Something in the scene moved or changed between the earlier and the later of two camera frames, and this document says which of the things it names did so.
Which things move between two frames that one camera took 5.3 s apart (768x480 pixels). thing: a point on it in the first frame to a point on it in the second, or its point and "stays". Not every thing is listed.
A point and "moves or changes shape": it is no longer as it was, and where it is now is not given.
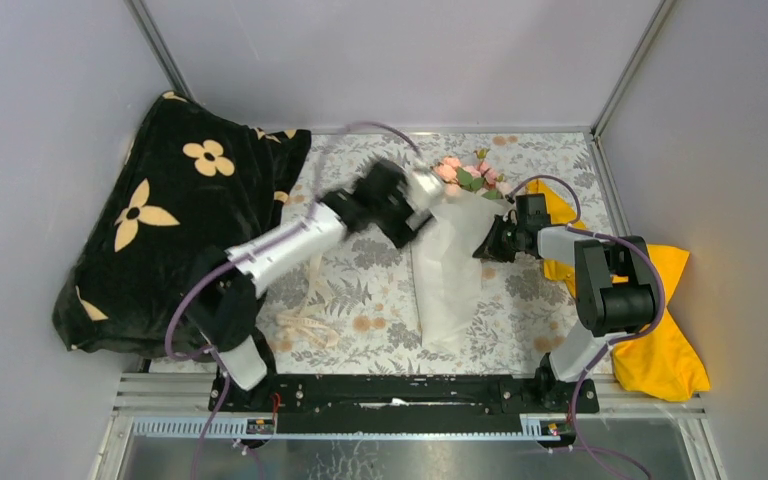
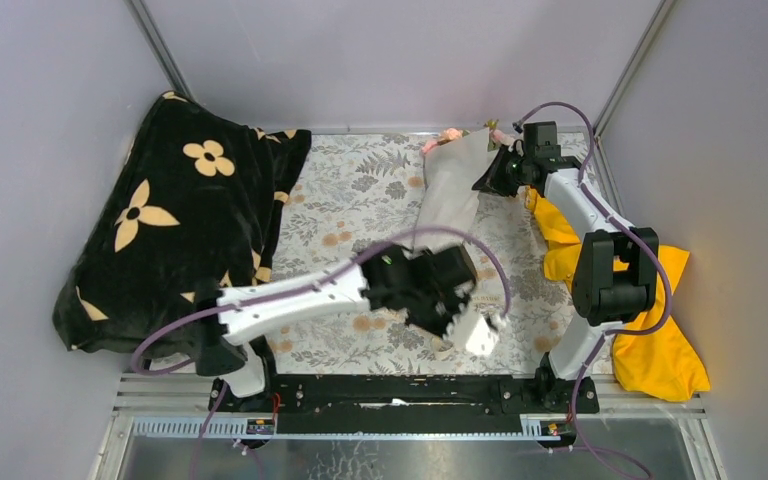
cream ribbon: [303, 321] to [442, 349]
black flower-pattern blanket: [192, 186] stays
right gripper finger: [502, 242] to [496, 180]
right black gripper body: [520, 229] to [515, 168]
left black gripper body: [392, 217] to [434, 307]
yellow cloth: [658, 361] stays
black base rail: [404, 403] stays
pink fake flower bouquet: [478, 178] to [496, 137]
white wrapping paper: [447, 248] moves or changes shape
